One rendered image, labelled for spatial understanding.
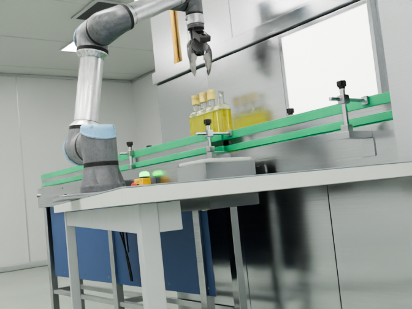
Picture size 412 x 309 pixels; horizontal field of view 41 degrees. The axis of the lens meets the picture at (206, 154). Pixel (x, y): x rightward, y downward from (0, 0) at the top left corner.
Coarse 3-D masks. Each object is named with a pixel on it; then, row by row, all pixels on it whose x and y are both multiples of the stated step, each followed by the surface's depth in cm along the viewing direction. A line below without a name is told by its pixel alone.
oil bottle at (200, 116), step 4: (204, 108) 233; (200, 112) 232; (204, 112) 231; (200, 116) 232; (204, 116) 231; (200, 120) 232; (200, 124) 232; (204, 124) 230; (200, 128) 232; (204, 128) 230
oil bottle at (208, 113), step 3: (210, 105) 229; (213, 105) 229; (207, 108) 229; (210, 108) 227; (213, 108) 227; (207, 111) 228; (210, 111) 227; (207, 114) 228; (210, 114) 227; (207, 117) 228; (210, 117) 227; (213, 117) 226; (213, 120) 226; (213, 123) 226; (210, 126) 227; (213, 126) 226; (210, 129) 227; (213, 129) 226
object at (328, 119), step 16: (368, 96) 164; (384, 96) 160; (304, 112) 185; (320, 112) 179; (336, 112) 174; (352, 112) 170; (368, 112) 165; (384, 112) 160; (240, 128) 210; (256, 128) 203; (272, 128) 197; (288, 128) 191; (304, 128) 185; (320, 128) 179; (336, 128) 174; (224, 144) 219; (240, 144) 211; (256, 144) 204
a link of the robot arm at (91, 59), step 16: (80, 32) 197; (80, 48) 195; (96, 48) 195; (80, 64) 196; (96, 64) 196; (80, 80) 195; (96, 80) 195; (80, 96) 194; (96, 96) 195; (80, 112) 192; (96, 112) 195; (64, 144) 195; (80, 160) 188
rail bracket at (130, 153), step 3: (129, 144) 255; (132, 144) 256; (129, 147) 255; (129, 150) 254; (132, 150) 255; (120, 153) 252; (123, 153) 253; (126, 153) 254; (129, 153) 254; (132, 153) 255; (129, 156) 255; (129, 159) 255; (132, 159) 255; (132, 162) 255; (129, 165) 255; (132, 165) 254; (129, 168) 255; (132, 168) 254
